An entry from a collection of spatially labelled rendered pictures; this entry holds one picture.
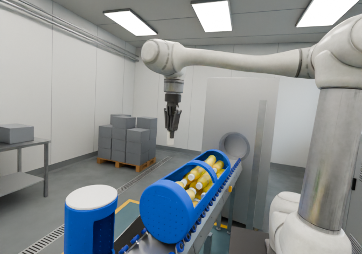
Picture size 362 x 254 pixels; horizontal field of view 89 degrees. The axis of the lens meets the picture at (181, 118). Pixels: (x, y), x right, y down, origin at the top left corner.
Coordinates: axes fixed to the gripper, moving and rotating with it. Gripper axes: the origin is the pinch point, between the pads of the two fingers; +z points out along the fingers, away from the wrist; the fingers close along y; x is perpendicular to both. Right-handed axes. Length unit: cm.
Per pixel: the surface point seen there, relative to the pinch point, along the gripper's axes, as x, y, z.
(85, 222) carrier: 31, 30, 50
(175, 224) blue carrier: -2.5, -5.5, 39.2
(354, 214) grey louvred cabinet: -197, -21, 80
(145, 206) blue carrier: 6.7, 9.7, 36.2
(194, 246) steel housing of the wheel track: -17, -2, 58
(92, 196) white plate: 27, 42, 42
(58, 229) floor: 46, 177, 144
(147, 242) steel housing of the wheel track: 6, 6, 53
